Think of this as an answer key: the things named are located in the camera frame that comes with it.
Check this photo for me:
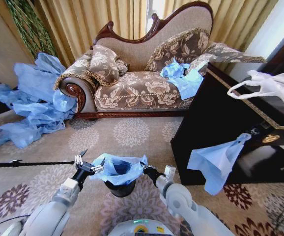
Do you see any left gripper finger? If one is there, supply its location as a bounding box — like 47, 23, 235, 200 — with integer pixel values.
74, 148, 88, 166
90, 157, 106, 173

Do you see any small floral cushion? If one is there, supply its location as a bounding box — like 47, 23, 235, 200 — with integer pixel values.
86, 44, 129, 87

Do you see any black glossy cabinet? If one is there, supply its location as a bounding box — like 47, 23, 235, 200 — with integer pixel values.
170, 29, 284, 186

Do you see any gold cabinet ornament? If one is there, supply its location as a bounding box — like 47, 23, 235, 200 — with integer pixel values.
261, 134, 281, 144

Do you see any white robot front shell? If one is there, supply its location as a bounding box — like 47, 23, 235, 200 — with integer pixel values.
107, 219, 182, 236

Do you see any green hanging plant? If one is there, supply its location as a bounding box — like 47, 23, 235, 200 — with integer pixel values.
5, 0, 57, 59

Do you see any blue garbage bag with handles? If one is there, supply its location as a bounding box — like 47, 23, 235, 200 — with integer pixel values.
186, 132, 252, 196

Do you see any black trash bin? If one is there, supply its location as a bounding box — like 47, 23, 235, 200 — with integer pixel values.
104, 159, 137, 198

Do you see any flat blue garbage bag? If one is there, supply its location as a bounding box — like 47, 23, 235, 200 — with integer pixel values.
168, 68, 204, 100

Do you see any yellow pleated curtain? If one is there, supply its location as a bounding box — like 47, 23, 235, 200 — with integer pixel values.
33, 0, 278, 67

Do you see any thin black cable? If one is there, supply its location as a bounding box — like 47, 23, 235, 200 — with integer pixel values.
0, 214, 31, 228

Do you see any floral chaise sofa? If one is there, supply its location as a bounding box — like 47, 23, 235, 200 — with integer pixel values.
54, 1, 214, 120

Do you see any white plastic bag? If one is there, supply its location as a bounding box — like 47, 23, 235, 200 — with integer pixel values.
227, 68, 284, 110

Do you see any crumpled blue garbage bag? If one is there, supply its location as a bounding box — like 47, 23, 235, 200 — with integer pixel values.
159, 58, 191, 79

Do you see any large fringed floral cushion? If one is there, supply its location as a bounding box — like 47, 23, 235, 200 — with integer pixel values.
144, 27, 210, 73

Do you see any black pole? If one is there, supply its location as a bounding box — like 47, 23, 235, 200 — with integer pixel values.
0, 159, 75, 169

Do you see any floral fringed throw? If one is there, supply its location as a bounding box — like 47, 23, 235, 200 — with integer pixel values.
185, 41, 266, 76

